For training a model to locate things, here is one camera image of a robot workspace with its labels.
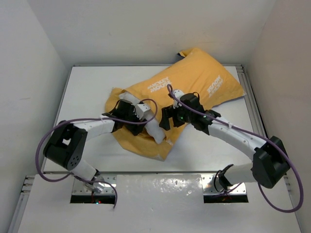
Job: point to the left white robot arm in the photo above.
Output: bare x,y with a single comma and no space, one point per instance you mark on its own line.
66,145

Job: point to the white front cover board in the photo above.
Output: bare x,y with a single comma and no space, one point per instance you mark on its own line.
150,204

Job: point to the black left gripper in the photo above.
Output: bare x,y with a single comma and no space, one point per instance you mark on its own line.
135,128

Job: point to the metal base plate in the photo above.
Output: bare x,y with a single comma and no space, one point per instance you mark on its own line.
212,188
106,186

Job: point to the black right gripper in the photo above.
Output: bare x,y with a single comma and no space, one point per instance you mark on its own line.
170,111

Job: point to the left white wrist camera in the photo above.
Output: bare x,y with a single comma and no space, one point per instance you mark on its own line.
141,110

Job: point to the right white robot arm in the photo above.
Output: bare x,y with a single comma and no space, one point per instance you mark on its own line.
267,164

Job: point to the white pillow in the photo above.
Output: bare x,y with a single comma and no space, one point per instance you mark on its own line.
152,127

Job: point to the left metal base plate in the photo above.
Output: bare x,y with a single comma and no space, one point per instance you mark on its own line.
106,186

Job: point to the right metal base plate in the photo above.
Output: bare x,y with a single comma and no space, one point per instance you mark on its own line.
212,188

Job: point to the yellow blue printed pillowcase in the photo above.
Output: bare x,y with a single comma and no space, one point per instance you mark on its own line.
196,72

